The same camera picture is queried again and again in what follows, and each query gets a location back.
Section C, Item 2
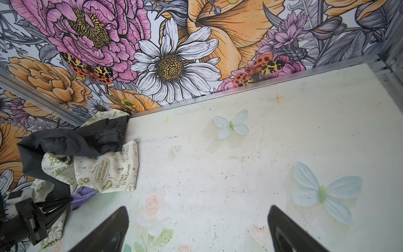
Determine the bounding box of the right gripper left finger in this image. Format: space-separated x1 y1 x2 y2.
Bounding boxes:
70 206 129 252

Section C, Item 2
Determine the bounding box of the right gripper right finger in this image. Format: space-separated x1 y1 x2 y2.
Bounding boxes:
268 205 328 252

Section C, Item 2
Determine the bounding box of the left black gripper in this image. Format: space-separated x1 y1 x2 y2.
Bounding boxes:
1 189 73 249

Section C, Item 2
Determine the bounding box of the lavender purple cloth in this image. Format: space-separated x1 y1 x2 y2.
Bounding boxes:
70 186 99 211

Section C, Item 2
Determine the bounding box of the cream printed green cloth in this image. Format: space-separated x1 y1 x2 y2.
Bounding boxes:
31 109 139 249

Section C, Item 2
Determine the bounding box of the dark grey cloth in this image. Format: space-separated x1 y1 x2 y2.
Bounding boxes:
17 115 129 201

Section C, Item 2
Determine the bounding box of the left rear aluminium post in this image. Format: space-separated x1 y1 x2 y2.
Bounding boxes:
1 70 87 127

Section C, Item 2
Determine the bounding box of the aluminium post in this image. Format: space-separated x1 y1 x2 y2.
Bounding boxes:
1 70 87 127
377 18 403 112

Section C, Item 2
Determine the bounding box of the right rear aluminium post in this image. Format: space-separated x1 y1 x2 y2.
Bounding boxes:
377 18 403 112

